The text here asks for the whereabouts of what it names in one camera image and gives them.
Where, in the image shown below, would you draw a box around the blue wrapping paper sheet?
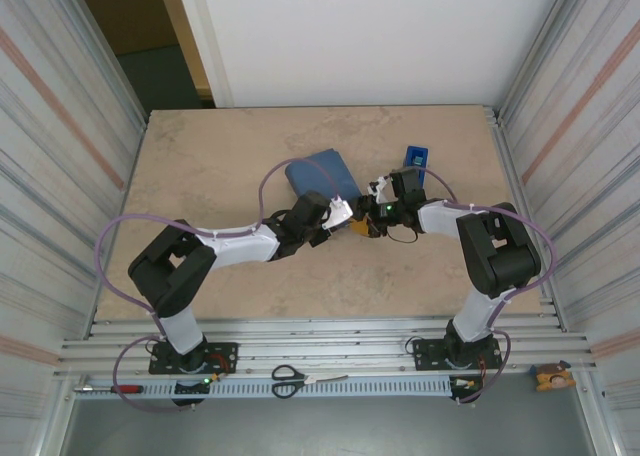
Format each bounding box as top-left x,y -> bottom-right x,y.
284,148 -> 362,213

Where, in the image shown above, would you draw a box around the blue tape dispenser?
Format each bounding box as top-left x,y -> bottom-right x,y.
404,145 -> 431,172

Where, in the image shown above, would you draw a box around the black electronics module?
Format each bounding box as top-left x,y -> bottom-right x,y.
171,373 -> 224,408
448,374 -> 486,405

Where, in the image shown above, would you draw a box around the brown wooden door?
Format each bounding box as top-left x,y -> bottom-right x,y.
71,0 -> 180,57

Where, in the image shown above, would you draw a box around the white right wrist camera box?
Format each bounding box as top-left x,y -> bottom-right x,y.
367,174 -> 397,203

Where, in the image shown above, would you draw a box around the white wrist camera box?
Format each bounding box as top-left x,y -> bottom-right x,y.
321,197 -> 357,231
367,174 -> 397,203

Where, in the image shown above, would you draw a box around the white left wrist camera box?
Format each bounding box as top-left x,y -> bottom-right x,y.
321,197 -> 357,231

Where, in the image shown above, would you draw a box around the aluminium rail frame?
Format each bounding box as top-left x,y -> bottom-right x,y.
58,317 -> 599,377

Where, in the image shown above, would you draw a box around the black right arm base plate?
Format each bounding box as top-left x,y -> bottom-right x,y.
412,338 -> 504,372

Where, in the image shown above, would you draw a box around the slotted pale cable duct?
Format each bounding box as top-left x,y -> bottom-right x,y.
74,375 -> 454,400

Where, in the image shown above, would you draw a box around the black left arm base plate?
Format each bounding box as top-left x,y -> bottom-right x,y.
148,342 -> 239,376

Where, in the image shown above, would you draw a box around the black-handled scissors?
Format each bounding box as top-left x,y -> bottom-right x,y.
271,364 -> 350,400

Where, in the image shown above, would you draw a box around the tan wooden door frame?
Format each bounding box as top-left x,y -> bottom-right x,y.
153,0 -> 217,100

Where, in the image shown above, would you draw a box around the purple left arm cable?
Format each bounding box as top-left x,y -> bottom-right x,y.
93,158 -> 345,416

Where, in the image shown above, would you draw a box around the red-handled screwdriver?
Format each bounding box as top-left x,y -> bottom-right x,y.
74,384 -> 145,395

